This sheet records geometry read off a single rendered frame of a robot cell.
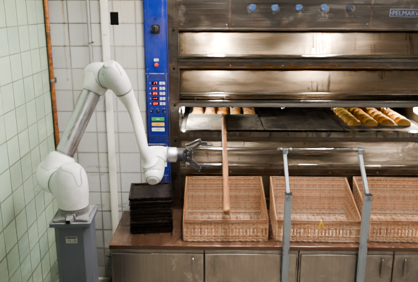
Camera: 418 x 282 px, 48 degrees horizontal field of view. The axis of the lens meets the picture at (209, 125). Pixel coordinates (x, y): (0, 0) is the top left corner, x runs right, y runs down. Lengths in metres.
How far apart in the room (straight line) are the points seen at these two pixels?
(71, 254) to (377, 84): 2.27
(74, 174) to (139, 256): 0.93
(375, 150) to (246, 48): 1.20
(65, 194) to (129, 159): 1.10
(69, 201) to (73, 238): 0.20
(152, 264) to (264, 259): 0.72
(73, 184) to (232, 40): 1.49
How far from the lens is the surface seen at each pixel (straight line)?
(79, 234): 2.55
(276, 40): 3.31
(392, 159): 3.66
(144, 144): 2.66
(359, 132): 3.54
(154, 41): 3.27
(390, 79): 3.53
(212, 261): 3.16
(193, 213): 3.49
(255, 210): 3.50
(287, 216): 2.98
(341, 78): 3.43
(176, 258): 3.16
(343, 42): 3.40
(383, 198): 3.68
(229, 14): 3.28
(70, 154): 2.67
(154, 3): 3.26
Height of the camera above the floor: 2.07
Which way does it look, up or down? 14 degrees down
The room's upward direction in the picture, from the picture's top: straight up
